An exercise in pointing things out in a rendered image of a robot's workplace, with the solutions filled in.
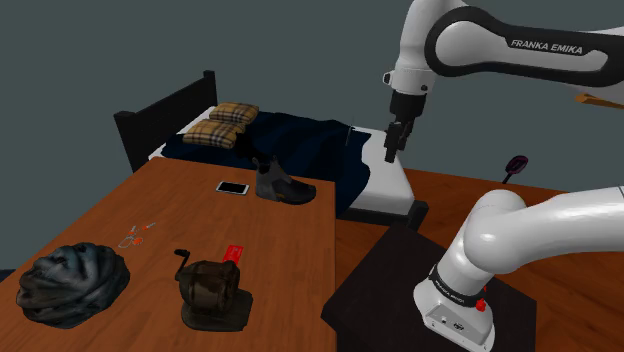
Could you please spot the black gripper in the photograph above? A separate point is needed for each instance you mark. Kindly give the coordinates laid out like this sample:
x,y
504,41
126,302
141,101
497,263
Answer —
x,y
407,108

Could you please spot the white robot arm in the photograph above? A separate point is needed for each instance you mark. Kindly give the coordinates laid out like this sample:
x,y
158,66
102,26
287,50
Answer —
x,y
507,48

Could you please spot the black bed with plaid pillows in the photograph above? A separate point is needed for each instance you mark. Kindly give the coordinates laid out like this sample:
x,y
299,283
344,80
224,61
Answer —
x,y
297,141

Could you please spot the black ankle boot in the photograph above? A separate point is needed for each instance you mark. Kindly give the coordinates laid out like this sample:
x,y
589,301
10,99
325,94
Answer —
x,y
280,187

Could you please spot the dark purple hairbrush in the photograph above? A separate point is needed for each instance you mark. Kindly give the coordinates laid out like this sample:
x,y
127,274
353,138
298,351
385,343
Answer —
x,y
516,166

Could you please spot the dark robot stand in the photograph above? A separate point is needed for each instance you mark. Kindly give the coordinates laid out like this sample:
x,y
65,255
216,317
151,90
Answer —
x,y
385,292

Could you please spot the white-edged black smartphone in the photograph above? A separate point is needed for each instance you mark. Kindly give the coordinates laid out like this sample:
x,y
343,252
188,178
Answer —
x,y
232,187

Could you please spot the red card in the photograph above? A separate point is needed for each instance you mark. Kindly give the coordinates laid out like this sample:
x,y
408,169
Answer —
x,y
234,253

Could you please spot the dark crank pencil sharpener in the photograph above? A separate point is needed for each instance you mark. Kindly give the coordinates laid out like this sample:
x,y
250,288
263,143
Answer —
x,y
209,292

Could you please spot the black bicycle helmet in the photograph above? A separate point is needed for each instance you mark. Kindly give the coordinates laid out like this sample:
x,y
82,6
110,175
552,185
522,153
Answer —
x,y
73,285

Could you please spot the wooden wall shelf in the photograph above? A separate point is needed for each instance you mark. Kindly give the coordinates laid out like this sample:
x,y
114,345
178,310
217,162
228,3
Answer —
x,y
597,101

